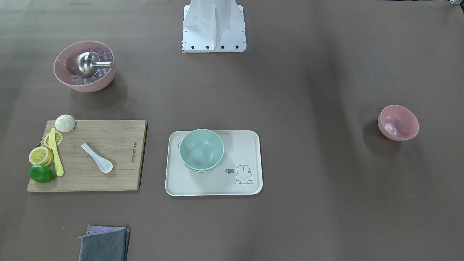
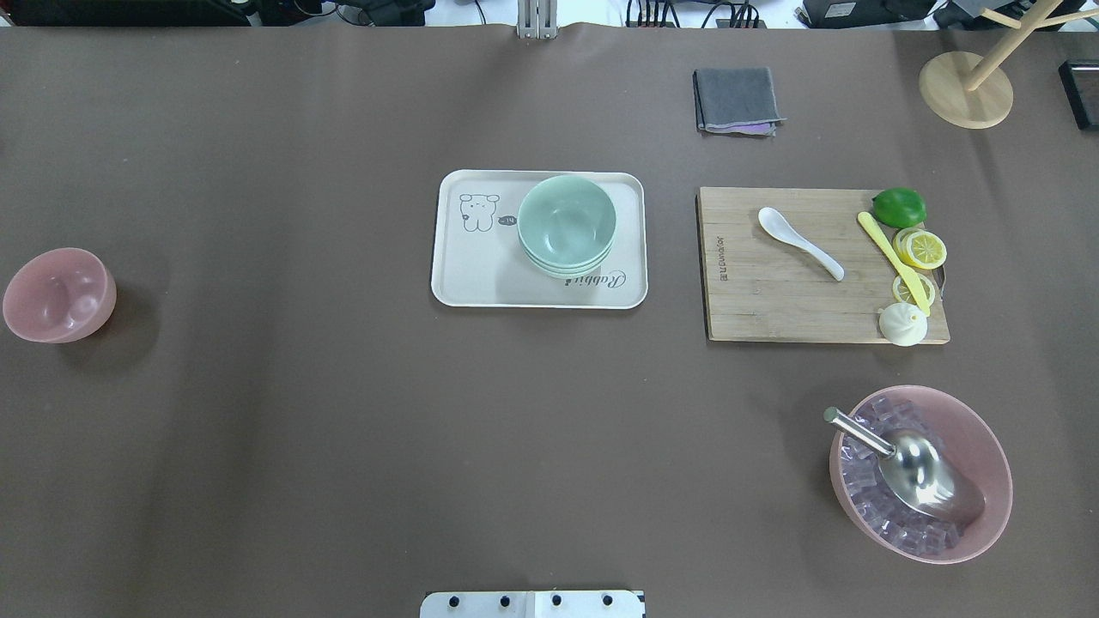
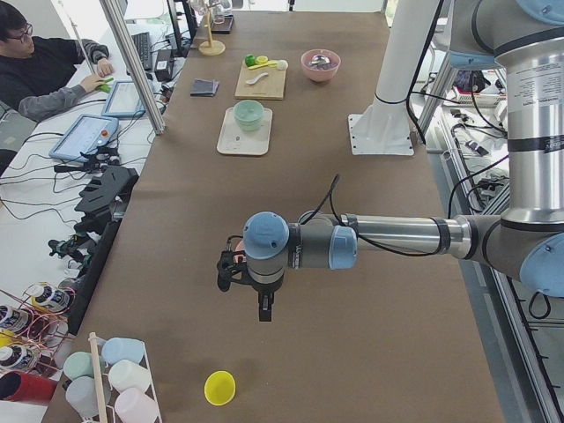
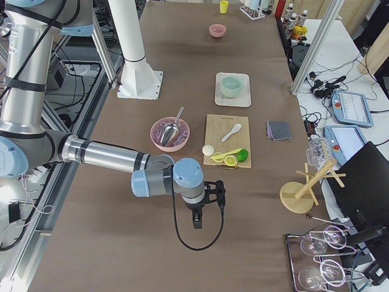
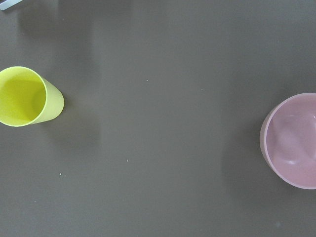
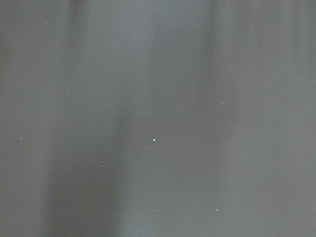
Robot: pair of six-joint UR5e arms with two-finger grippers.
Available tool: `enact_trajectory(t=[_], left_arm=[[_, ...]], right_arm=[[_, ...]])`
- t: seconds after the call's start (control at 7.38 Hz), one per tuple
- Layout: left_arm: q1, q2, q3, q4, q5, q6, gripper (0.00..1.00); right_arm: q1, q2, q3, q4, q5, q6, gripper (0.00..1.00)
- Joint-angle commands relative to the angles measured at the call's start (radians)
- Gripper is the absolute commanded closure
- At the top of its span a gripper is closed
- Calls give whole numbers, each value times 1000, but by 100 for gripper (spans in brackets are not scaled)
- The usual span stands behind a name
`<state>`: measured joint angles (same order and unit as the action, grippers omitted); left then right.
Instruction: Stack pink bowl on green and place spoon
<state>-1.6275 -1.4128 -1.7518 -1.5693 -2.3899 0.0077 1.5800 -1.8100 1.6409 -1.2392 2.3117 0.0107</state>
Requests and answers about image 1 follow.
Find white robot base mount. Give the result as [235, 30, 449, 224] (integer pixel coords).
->
[181, 0, 247, 53]

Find grey folded cloth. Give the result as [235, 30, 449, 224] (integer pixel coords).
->
[78, 226, 131, 261]

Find green lime toy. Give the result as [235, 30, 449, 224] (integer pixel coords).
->
[28, 165, 56, 183]

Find white ceramic spoon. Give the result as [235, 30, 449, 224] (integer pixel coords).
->
[81, 143, 113, 173]

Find yellow plastic knife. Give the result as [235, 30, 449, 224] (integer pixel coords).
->
[48, 128, 65, 177]

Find single lemon slice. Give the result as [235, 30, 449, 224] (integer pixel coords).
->
[42, 131, 63, 148]

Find small pink bowl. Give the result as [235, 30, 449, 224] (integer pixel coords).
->
[377, 105, 419, 141]

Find bamboo cutting board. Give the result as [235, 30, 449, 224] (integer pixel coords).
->
[27, 120, 147, 192]

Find large pink ice bowl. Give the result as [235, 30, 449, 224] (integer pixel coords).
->
[53, 40, 116, 93]

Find white steamed bun toy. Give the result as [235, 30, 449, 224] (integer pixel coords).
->
[55, 115, 76, 132]

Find metal ice scoop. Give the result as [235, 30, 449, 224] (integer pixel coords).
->
[75, 51, 115, 79]

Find purple cloth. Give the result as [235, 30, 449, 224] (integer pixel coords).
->
[87, 226, 115, 233]

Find stacked lemon slices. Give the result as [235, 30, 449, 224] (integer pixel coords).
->
[29, 146, 54, 166]

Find green bowl stack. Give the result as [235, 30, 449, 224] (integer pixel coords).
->
[179, 129, 225, 173]

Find cream rabbit tray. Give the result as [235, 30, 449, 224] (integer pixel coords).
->
[165, 130, 263, 196]

